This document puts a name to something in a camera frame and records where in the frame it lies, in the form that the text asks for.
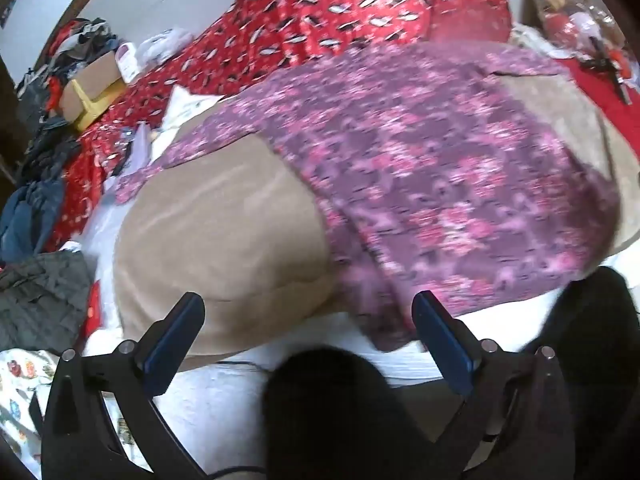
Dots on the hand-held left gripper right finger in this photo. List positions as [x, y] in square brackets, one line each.
[445, 342]

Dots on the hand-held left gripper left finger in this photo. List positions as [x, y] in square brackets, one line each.
[170, 342]

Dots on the purple floral garment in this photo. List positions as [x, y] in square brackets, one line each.
[425, 160]

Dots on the pile of mixed clothes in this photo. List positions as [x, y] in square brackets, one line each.
[75, 45]

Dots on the white bed sheet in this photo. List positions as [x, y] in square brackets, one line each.
[220, 410]

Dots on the tan fleece blanket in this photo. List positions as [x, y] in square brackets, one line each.
[215, 240]

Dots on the dark cloth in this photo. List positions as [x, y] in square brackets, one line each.
[600, 360]
[330, 410]

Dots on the grey garment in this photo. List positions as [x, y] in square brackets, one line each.
[40, 295]

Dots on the white printed cloth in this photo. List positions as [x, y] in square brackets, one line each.
[22, 385]

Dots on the blue jeans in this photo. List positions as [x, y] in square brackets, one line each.
[35, 195]

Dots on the cardboard box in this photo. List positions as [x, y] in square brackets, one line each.
[92, 87]

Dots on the white and pink box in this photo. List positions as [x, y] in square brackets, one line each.
[127, 62]

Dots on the red cloth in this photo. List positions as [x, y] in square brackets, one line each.
[595, 92]

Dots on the white plastic bag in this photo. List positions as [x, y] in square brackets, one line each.
[162, 45]

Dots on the black tool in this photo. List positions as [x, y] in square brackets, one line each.
[607, 67]

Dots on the red penguin printed blanket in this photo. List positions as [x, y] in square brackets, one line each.
[350, 5]

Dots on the clear plastic bag with toys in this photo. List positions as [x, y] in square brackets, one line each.
[565, 5]

